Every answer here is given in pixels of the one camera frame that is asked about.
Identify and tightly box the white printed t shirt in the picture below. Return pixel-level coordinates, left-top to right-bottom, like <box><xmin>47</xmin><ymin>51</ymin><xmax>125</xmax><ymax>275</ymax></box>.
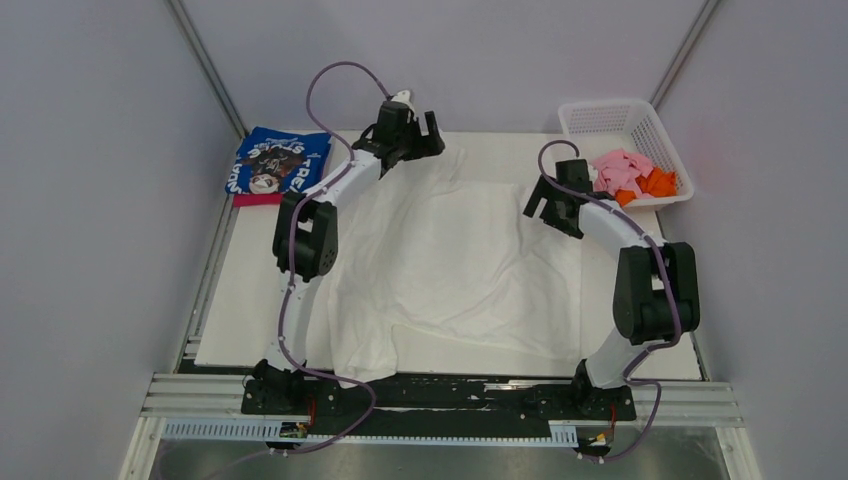
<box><xmin>318</xmin><ymin>149</ymin><xmax>581</xmax><ymax>382</ymax></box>

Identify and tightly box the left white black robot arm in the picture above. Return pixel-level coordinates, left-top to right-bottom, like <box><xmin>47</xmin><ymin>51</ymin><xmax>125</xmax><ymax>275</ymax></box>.
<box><xmin>241</xmin><ymin>97</ymin><xmax>445</xmax><ymax>415</ymax></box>

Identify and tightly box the white plastic basket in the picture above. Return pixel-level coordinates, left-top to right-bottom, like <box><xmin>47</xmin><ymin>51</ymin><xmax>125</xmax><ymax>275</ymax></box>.
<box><xmin>558</xmin><ymin>99</ymin><xmax>694</xmax><ymax>211</ymax></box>

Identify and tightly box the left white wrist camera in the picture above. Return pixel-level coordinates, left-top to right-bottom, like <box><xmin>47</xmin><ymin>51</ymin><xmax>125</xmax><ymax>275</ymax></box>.
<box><xmin>391</xmin><ymin>89</ymin><xmax>414</xmax><ymax>108</ymax></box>

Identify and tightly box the light pink crumpled shirt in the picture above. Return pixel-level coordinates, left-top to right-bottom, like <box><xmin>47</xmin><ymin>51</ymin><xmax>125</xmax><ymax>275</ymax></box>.
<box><xmin>590</xmin><ymin>149</ymin><xmax>655</xmax><ymax>199</ymax></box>

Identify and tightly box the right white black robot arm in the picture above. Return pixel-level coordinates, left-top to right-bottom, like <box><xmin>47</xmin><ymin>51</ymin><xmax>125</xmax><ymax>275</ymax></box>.
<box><xmin>523</xmin><ymin>159</ymin><xmax>700</xmax><ymax>418</ymax></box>

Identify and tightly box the aluminium frame rail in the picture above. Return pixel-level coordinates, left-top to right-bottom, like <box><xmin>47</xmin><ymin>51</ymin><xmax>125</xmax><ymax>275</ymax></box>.
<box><xmin>140</xmin><ymin>373</ymin><xmax>745</xmax><ymax>428</ymax></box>

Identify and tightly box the folded blue printed t shirt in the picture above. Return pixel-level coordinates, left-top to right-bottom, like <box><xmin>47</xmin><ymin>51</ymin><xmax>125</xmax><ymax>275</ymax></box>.
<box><xmin>224</xmin><ymin>127</ymin><xmax>332</xmax><ymax>195</ymax></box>

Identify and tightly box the white slotted cable duct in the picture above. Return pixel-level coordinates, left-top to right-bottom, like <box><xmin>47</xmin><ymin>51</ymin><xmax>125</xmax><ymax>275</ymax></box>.
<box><xmin>160</xmin><ymin>418</ymin><xmax>579</xmax><ymax>446</ymax></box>

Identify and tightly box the orange crumpled shirt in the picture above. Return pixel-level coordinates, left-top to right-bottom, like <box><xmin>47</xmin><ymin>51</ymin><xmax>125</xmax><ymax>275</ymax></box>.
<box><xmin>614</xmin><ymin>167</ymin><xmax>678</xmax><ymax>206</ymax></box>

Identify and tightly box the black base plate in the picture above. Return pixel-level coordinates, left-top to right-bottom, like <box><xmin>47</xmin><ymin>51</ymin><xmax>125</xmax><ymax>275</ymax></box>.
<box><xmin>240</xmin><ymin>374</ymin><xmax>637</xmax><ymax>439</ymax></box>

